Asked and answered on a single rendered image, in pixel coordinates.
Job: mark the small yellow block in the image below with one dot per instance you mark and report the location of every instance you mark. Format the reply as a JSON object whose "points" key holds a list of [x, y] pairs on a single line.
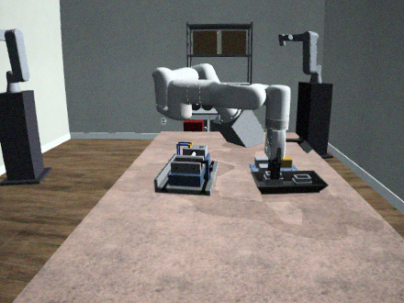
{"points": [[286, 163]]}

